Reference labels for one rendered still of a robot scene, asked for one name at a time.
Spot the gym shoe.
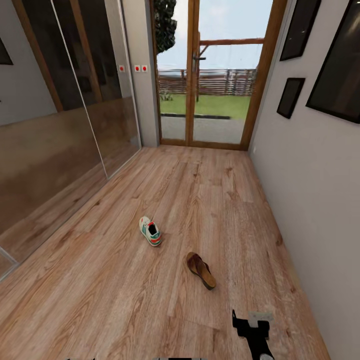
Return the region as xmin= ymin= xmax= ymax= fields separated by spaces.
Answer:
xmin=139 ymin=216 xmax=162 ymax=247

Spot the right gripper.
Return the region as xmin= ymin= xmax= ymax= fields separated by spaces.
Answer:
xmin=232 ymin=315 xmax=269 ymax=343

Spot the sandal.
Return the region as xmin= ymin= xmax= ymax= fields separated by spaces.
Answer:
xmin=186 ymin=252 xmax=217 ymax=291

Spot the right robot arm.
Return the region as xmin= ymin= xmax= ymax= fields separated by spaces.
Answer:
xmin=232 ymin=309 xmax=275 ymax=360

